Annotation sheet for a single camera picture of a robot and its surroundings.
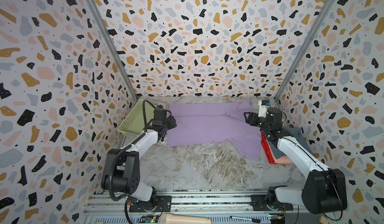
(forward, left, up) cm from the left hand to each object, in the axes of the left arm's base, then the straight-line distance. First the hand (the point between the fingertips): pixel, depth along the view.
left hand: (171, 117), depth 91 cm
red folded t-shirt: (-16, -58, -12) cm, 61 cm away
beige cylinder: (-49, -3, -10) cm, 50 cm away
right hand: (-2, -44, +8) cm, 45 cm away
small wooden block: (-51, -74, -12) cm, 91 cm away
